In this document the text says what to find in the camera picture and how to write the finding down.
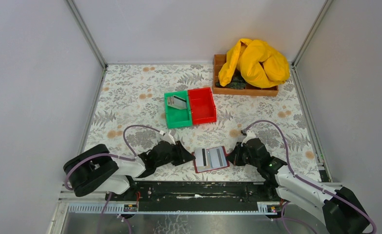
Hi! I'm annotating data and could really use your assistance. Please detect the red leather card holder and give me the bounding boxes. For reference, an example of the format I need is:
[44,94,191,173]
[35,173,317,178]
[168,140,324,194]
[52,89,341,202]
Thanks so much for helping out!
[193,146,230,174]

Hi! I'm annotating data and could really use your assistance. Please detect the green plastic bin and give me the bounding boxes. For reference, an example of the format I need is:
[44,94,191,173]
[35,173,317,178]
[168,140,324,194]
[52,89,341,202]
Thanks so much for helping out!
[164,90,193,129]

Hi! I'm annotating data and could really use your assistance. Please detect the red plastic bin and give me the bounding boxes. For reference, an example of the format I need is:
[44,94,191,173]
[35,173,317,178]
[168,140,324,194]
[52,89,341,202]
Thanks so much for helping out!
[187,87,217,125]

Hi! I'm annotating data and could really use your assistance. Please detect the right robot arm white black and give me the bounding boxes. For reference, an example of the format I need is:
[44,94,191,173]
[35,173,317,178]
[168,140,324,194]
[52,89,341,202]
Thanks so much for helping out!
[227,138,370,234]

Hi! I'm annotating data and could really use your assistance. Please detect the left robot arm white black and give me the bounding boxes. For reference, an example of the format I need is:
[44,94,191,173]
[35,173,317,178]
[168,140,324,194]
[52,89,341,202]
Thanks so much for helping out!
[63,141,195,197]

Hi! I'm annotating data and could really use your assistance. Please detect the silver cards in green bin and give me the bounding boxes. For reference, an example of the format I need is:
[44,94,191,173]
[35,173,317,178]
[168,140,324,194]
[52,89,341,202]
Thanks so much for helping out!
[167,95,187,110]

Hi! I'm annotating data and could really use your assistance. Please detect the floral table mat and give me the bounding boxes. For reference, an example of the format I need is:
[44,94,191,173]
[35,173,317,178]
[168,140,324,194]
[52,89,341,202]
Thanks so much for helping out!
[85,64,321,180]

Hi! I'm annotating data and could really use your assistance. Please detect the dark green item in tray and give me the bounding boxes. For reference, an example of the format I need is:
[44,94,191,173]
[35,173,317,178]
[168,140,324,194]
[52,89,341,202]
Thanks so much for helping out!
[215,73,247,90]

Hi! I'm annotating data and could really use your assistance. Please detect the yellow cloth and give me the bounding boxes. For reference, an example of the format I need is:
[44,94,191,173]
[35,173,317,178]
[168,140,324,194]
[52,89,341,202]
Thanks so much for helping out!
[218,39,290,89]

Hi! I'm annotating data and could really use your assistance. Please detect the wooden tray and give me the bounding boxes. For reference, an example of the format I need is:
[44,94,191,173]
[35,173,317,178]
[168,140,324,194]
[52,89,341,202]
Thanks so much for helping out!
[212,54,279,97]

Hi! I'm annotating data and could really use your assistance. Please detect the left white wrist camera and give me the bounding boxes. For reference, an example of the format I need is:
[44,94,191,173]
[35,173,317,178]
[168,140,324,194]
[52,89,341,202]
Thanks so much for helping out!
[159,129,176,144]

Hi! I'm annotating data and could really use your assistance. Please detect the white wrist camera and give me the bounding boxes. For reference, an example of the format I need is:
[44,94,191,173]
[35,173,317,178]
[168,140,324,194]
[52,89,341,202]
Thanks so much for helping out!
[159,129,176,144]
[241,130,257,145]

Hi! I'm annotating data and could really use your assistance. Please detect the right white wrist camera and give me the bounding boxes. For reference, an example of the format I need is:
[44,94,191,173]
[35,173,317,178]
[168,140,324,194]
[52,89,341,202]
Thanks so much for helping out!
[241,130,257,145]

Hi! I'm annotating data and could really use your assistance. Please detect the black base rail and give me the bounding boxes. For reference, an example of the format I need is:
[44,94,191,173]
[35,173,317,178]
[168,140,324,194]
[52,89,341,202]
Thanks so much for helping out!
[105,181,282,212]

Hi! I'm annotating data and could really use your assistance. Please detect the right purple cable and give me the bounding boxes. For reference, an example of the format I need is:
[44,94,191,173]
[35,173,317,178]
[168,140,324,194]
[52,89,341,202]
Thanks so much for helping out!
[241,120,378,234]

